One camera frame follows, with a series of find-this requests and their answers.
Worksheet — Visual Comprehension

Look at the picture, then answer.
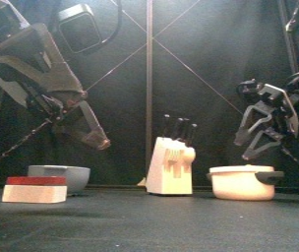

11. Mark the thin metal frame post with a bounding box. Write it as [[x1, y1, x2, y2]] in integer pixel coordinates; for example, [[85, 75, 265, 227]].
[[144, 0, 155, 180]]

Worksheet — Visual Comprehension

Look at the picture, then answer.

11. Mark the black handled toy knife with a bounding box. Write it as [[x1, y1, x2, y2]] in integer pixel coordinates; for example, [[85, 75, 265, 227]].
[[186, 123, 199, 148], [162, 113, 172, 140], [180, 118, 191, 143], [171, 117, 186, 142]]

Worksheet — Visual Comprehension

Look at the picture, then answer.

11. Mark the red topped white block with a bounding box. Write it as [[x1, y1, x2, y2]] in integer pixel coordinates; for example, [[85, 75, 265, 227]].
[[1, 175, 69, 205]]

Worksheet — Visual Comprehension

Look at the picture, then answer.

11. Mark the white pot with dark handle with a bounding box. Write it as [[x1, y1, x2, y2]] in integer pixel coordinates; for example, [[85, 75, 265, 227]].
[[206, 164, 286, 202]]

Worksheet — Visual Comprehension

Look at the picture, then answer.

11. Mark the white frame foot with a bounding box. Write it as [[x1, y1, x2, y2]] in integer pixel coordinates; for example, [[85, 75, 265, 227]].
[[135, 176, 148, 188]]

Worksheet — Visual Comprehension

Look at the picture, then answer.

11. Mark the dark side frame post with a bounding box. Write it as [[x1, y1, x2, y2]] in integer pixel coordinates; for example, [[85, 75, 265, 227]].
[[277, 0, 299, 77]]

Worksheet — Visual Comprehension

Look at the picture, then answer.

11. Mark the grey bowl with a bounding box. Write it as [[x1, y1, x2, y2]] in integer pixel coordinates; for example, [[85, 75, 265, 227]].
[[27, 164, 92, 195]]

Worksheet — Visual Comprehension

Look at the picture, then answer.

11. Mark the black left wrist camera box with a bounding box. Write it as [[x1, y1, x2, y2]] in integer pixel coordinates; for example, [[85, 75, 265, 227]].
[[55, 3, 104, 55]]

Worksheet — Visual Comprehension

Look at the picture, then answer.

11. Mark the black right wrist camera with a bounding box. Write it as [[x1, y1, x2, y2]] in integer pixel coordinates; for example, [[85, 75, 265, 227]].
[[237, 79, 262, 100]]

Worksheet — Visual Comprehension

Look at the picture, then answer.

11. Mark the white wooden knife block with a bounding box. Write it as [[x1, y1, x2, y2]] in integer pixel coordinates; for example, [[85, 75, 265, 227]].
[[144, 136, 198, 196]]

